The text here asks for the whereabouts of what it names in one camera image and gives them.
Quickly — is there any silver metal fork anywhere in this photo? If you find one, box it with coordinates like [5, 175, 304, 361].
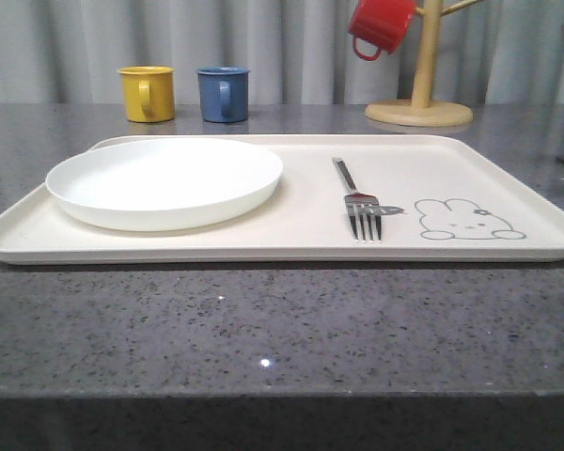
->
[332, 157, 383, 242]

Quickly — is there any white round plate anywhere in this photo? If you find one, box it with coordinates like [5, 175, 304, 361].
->
[45, 137, 283, 231]

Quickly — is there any wooden mug tree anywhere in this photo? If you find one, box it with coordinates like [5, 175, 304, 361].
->
[365, 0, 480, 127]

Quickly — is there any red enamel mug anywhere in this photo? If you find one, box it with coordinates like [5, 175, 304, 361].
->
[349, 0, 417, 61]

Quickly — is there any cream rabbit tray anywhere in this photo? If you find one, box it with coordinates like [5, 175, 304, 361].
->
[0, 134, 564, 264]

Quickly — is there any blue enamel mug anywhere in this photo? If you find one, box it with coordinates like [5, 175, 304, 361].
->
[196, 67, 250, 123]

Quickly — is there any yellow enamel mug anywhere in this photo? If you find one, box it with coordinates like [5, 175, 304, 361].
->
[117, 66, 175, 123]

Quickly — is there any grey curtain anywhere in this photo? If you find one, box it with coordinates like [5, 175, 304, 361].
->
[0, 1, 564, 104]

